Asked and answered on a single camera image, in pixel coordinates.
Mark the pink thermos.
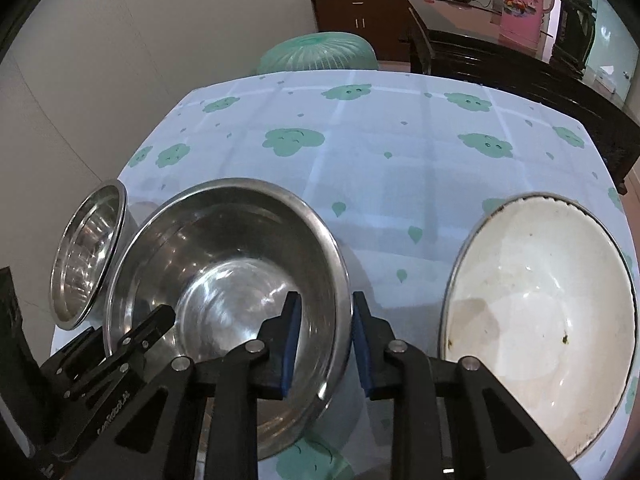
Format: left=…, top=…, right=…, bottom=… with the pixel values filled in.
left=498, top=0, right=557, bottom=47

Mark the dark wooden table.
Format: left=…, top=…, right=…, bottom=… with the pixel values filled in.
left=400, top=0, right=640, bottom=196

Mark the frosted glass door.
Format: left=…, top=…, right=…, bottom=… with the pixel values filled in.
left=582, top=0, right=640, bottom=111

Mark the small steel bowl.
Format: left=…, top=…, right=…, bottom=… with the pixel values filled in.
left=50, top=179, right=139, bottom=331

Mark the large steel bowl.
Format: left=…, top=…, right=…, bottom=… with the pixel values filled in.
left=102, top=177, right=353, bottom=461

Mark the cloud print tablecloth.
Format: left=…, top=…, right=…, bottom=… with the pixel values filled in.
left=50, top=71, right=629, bottom=480

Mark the large white enamel bowl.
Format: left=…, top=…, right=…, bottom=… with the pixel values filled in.
left=438, top=192, right=639, bottom=464

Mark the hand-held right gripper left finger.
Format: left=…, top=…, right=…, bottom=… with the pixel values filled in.
left=75, top=291, right=306, bottom=480

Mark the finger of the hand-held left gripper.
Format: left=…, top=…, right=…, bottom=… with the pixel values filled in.
left=40, top=304, right=177, bottom=401
left=35, top=375, right=168, bottom=473

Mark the brown wooden cabinet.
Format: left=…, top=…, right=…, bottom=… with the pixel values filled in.
left=310, top=0, right=426, bottom=62

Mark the green mesh food cover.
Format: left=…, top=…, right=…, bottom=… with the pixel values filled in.
left=257, top=31, right=379, bottom=75

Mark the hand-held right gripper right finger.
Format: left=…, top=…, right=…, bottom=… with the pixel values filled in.
left=351, top=291, right=583, bottom=480

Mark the black thermos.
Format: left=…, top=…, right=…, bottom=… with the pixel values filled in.
left=550, top=0, right=599, bottom=80

